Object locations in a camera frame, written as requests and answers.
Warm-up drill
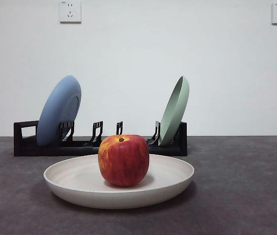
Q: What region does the red yellow apple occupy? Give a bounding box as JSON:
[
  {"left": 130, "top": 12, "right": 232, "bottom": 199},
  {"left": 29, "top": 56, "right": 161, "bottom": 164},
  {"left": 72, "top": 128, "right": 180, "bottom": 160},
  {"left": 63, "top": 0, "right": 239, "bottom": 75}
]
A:
[{"left": 98, "top": 134, "right": 150, "bottom": 188}]

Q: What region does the cream yellow plate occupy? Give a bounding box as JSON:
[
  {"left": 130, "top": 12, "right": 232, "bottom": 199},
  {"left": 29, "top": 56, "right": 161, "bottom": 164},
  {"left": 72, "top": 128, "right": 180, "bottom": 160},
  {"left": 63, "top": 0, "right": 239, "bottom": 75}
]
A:
[{"left": 43, "top": 153, "right": 195, "bottom": 210}]

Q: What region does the green plate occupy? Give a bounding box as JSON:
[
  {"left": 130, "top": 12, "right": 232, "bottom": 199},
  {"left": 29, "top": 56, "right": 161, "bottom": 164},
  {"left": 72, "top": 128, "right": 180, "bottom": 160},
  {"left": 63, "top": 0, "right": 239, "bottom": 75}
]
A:
[{"left": 158, "top": 75, "right": 191, "bottom": 147}]

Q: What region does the blue plate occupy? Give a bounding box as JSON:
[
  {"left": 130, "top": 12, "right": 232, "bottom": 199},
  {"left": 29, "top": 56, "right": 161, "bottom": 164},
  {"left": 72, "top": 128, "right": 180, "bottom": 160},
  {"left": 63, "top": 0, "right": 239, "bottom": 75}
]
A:
[{"left": 36, "top": 75, "right": 82, "bottom": 147}]

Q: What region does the black plate rack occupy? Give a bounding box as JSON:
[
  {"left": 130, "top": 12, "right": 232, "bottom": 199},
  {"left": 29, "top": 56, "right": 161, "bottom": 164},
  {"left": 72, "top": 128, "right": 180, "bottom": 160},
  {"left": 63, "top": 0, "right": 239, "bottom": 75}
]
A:
[{"left": 13, "top": 119, "right": 188, "bottom": 157}]

